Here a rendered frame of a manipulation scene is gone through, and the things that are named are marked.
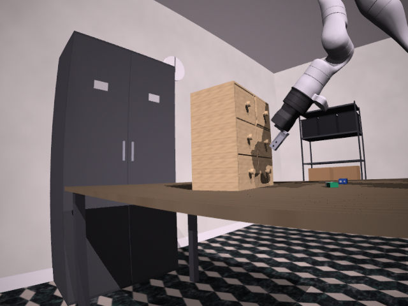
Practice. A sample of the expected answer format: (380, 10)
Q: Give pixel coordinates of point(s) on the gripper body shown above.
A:
(302, 95)

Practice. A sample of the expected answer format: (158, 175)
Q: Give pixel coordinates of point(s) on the green and white eraser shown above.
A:
(333, 184)

